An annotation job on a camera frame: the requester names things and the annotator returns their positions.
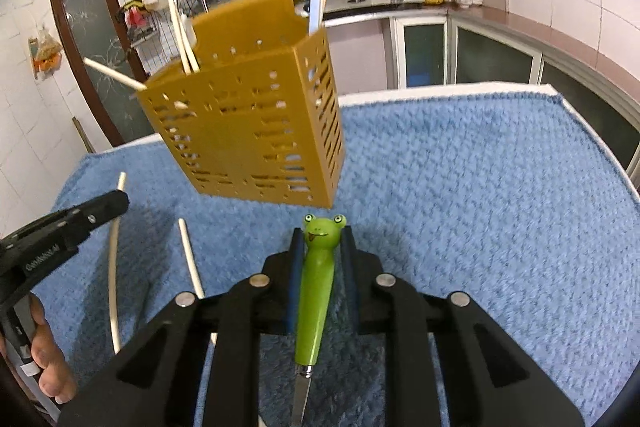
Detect green frog handle utensil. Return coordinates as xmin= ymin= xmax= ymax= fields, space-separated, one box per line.
xmin=291 ymin=215 xmax=347 ymax=426

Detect left hand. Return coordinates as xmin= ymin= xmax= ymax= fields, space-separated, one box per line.
xmin=29 ymin=294 xmax=77 ymax=404

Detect cream curved chopstick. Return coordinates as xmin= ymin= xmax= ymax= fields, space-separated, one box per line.
xmin=177 ymin=218 xmax=219 ymax=348

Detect blue textured towel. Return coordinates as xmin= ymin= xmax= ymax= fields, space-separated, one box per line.
xmin=55 ymin=93 xmax=639 ymax=425

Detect yellow perforated utensil holder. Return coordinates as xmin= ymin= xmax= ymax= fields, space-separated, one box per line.
xmin=137 ymin=0 xmax=345 ymax=208

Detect white cabinet with glass doors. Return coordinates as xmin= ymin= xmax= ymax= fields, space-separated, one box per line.
xmin=326 ymin=6 xmax=639 ymax=181

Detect glass door brown frame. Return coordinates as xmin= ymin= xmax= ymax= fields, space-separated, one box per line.
xmin=50 ymin=0 xmax=154 ymax=146

